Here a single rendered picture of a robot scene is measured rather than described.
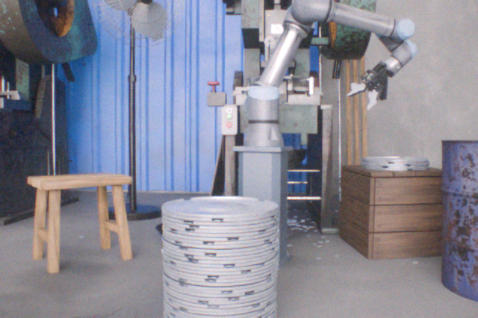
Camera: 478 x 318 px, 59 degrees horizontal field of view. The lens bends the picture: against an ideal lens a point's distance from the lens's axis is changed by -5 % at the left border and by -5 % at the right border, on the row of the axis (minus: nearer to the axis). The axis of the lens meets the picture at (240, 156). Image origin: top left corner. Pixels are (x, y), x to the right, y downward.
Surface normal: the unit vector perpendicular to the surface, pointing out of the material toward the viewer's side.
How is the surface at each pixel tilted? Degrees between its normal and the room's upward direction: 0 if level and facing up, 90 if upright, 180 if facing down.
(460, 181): 92
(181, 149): 90
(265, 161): 90
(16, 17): 125
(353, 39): 149
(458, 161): 92
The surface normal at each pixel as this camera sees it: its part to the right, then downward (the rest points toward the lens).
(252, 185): -0.34, 0.05
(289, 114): -0.06, 0.05
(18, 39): -0.06, 0.83
